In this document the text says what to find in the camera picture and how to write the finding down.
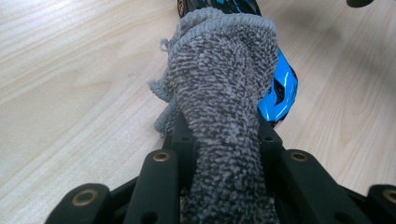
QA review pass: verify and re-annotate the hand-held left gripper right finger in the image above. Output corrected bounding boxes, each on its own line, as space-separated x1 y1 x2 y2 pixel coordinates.
256 114 285 189

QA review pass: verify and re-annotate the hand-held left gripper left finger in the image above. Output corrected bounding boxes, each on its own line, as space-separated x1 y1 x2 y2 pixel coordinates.
162 111 197 190

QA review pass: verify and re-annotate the blue toy car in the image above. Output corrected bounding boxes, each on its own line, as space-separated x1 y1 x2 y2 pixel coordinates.
177 0 299 129

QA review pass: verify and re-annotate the grey towel cloth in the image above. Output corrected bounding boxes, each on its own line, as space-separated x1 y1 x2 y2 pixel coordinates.
148 7 280 224

